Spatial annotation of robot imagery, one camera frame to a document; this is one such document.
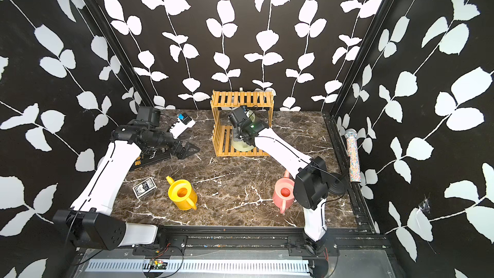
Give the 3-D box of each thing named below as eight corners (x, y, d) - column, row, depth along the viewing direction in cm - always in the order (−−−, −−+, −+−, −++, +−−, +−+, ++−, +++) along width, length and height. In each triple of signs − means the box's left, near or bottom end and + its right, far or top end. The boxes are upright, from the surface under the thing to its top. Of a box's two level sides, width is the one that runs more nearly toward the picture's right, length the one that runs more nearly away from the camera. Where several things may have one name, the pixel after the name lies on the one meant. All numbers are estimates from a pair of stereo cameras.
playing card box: (138, 199, 88) (135, 197, 86) (134, 188, 91) (132, 186, 89) (158, 187, 91) (156, 185, 89) (154, 177, 94) (152, 175, 93)
